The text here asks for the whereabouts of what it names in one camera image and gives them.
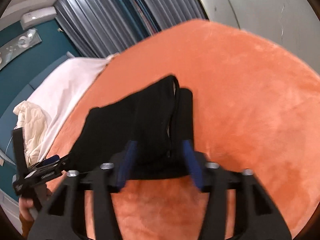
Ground black pants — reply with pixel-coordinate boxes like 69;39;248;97
65;75;194;180

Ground person's left hand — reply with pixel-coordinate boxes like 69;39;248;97
18;196;34;222

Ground cream quilted comforter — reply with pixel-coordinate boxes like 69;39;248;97
13;100;49;167

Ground blue padded headboard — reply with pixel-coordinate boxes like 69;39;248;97
0;51;75;165

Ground white sheet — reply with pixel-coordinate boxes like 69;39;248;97
26;54;116;162

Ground orange velvet bed cover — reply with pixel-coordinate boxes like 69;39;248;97
49;20;319;236

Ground white air conditioner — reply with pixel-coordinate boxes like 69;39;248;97
20;7;57;30

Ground grey blue curtains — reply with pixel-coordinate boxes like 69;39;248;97
54;0;208;58

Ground silver wall art panel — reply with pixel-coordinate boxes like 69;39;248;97
0;28;42;70

